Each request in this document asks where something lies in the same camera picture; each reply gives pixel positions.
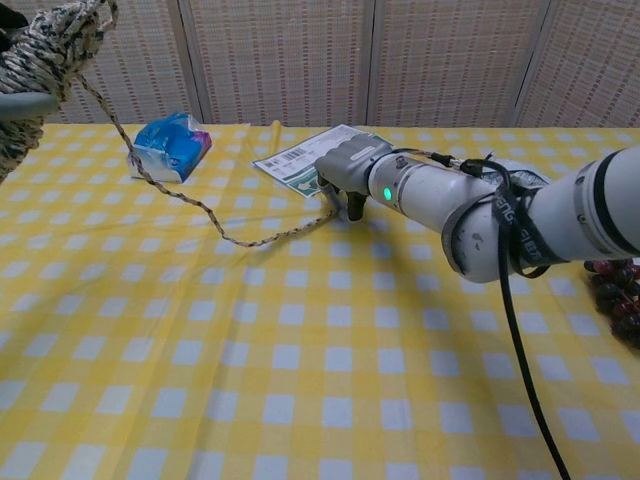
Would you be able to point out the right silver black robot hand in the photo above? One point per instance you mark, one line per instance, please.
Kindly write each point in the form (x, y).
(345, 165)

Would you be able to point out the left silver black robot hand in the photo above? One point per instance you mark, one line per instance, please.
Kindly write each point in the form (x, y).
(25, 105)

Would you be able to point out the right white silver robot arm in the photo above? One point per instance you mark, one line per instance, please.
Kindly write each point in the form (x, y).
(440, 200)

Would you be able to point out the flattened green white carton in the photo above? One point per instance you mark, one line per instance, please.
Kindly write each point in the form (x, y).
(295, 160)

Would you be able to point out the bamboo folding screen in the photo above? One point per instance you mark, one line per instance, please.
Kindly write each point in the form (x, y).
(400, 60)

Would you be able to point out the blue tissue pack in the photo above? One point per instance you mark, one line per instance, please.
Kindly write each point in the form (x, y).
(170, 150)

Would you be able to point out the green snack bag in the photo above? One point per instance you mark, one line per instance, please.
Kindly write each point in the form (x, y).
(525, 177)

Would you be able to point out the yellow white checkered tablecloth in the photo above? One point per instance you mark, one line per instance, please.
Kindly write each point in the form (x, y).
(250, 375)

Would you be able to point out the dark red grape bunch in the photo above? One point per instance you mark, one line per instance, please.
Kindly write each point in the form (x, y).
(615, 300)

